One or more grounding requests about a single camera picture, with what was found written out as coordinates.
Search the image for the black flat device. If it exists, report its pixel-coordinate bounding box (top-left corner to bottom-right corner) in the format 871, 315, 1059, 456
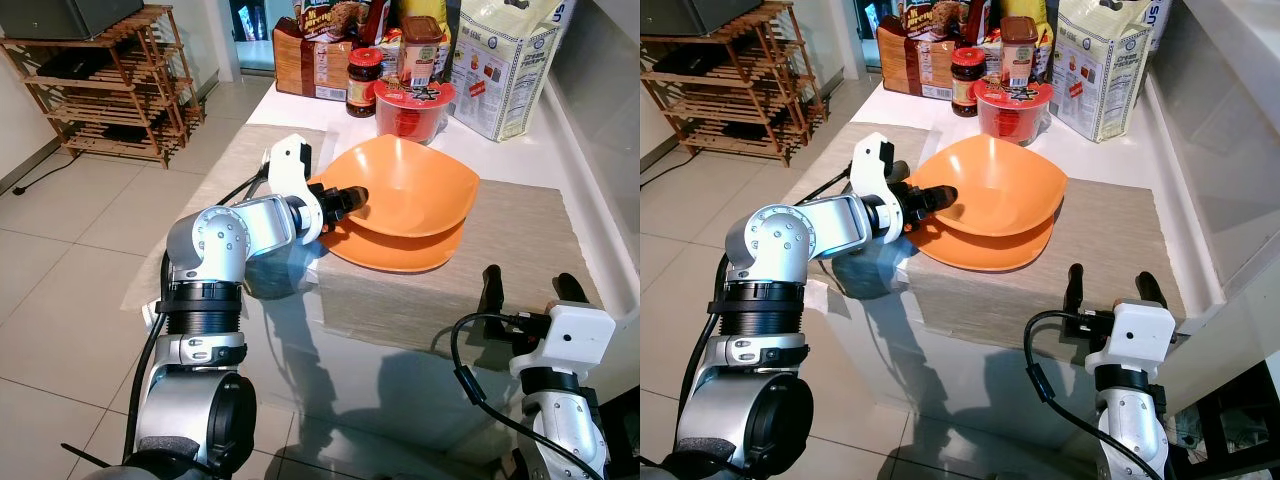
35, 47, 103, 82
662, 47, 743, 80

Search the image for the yellow food bag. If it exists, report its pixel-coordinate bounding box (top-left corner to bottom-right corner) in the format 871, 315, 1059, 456
397, 0, 464, 63
999, 0, 1053, 53

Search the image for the beige woven placemat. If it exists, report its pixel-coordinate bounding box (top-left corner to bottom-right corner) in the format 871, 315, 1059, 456
122, 124, 603, 373

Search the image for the deep orange bowl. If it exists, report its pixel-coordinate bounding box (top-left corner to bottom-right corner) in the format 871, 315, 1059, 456
905, 134, 1070, 240
305, 134, 480, 240

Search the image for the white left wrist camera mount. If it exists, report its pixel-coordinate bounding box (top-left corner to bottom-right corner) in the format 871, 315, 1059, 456
850, 132, 909, 243
262, 132, 328, 247

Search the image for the black chair frame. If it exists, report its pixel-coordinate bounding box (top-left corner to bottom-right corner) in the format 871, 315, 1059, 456
1168, 362, 1280, 480

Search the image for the dark grey appliance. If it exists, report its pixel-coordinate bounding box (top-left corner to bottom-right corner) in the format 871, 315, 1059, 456
0, 0, 147, 42
640, 0, 743, 39

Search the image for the shallow orange bowl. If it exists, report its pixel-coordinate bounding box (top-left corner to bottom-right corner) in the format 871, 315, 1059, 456
908, 214, 1057, 274
319, 214, 470, 275

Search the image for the wooden shelf rack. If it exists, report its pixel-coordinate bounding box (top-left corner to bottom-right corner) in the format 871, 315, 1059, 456
0, 4, 207, 170
640, 4, 828, 167

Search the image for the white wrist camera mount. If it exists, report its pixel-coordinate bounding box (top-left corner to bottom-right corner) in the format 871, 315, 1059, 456
509, 301, 617, 380
262, 132, 328, 247
850, 132, 909, 243
1084, 299, 1177, 377

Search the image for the large white printed bag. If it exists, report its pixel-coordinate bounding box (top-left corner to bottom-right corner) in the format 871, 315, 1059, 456
448, 0, 573, 143
1049, 0, 1163, 145

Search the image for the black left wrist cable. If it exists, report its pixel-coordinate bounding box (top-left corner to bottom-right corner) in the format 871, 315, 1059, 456
213, 148, 274, 208
798, 165, 857, 208

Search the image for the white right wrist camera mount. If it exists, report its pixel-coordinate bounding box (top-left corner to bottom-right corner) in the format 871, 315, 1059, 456
509, 301, 617, 380
1084, 299, 1177, 377

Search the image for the brown snack bag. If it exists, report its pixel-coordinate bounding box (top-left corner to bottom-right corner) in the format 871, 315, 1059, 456
294, 0, 368, 42
899, 0, 967, 40

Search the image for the black power cord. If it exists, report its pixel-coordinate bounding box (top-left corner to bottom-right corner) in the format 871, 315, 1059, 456
640, 147, 693, 177
9, 148, 79, 197

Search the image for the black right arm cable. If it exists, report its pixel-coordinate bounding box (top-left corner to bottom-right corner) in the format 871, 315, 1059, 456
449, 312, 583, 480
1021, 309, 1143, 480

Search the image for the red instant noodle bowl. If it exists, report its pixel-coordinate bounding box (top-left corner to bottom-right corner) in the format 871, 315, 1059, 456
974, 79, 1054, 147
373, 77, 457, 145

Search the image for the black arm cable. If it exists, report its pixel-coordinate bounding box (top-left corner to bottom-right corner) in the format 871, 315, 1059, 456
122, 250, 174, 467
678, 255, 728, 446
449, 312, 583, 480
1021, 309, 1143, 480

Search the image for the red-lidded chili sauce jar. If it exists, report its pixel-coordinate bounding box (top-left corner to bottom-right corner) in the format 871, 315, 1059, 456
949, 46, 990, 119
345, 46, 386, 119

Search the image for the brown bread package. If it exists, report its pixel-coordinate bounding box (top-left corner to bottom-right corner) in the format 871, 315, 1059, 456
876, 17, 957, 101
271, 17, 353, 103

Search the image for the red food packet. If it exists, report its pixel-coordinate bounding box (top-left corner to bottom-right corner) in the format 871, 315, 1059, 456
366, 0, 402, 49
963, 0, 999, 48

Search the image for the brown-lidded jar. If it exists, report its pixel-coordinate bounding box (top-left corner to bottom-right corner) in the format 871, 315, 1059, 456
399, 14, 447, 87
999, 14, 1042, 87

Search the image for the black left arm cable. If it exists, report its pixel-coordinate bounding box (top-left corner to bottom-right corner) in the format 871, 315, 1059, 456
678, 255, 728, 446
122, 250, 174, 467

